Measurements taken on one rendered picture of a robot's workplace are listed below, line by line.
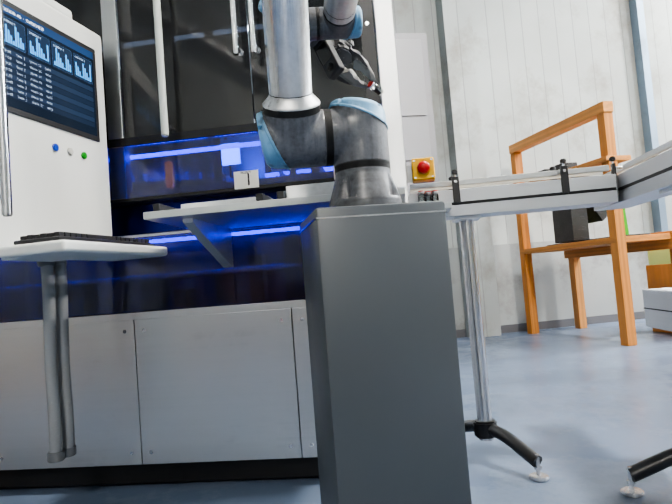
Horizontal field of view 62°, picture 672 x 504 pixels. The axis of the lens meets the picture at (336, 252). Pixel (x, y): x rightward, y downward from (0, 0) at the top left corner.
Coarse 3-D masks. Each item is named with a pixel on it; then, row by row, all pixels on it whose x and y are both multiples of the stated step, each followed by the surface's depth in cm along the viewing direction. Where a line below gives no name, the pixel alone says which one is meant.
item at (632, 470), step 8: (656, 456) 154; (664, 456) 153; (640, 464) 154; (648, 464) 153; (656, 464) 152; (664, 464) 152; (632, 472) 153; (640, 472) 153; (648, 472) 152; (656, 472) 153; (632, 480) 154; (624, 488) 156; (632, 488) 154; (640, 488) 155; (632, 496) 152; (640, 496) 152
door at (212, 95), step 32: (128, 0) 197; (160, 0) 196; (192, 0) 194; (224, 0) 193; (128, 32) 197; (192, 32) 194; (224, 32) 192; (128, 64) 196; (192, 64) 193; (224, 64) 192; (128, 96) 195; (192, 96) 193; (224, 96) 191; (128, 128) 195; (160, 128) 193; (192, 128) 192
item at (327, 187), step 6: (288, 186) 148; (294, 186) 147; (300, 186) 147; (306, 186) 147; (312, 186) 147; (318, 186) 147; (324, 186) 146; (330, 186) 146; (288, 192) 148; (294, 192) 147; (300, 192) 147; (306, 192) 147; (312, 192) 147; (318, 192) 146; (324, 192) 146; (330, 192) 146
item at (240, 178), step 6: (234, 174) 188; (240, 174) 188; (246, 174) 188; (252, 174) 187; (234, 180) 188; (240, 180) 188; (246, 180) 188; (252, 180) 187; (258, 180) 187; (240, 186) 188; (246, 186) 188; (252, 186) 187; (258, 186) 187
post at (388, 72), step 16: (384, 0) 185; (384, 16) 184; (384, 32) 184; (384, 48) 184; (384, 64) 184; (384, 80) 183; (384, 96) 183; (400, 112) 182; (400, 128) 182; (400, 144) 182; (400, 160) 182; (400, 176) 181
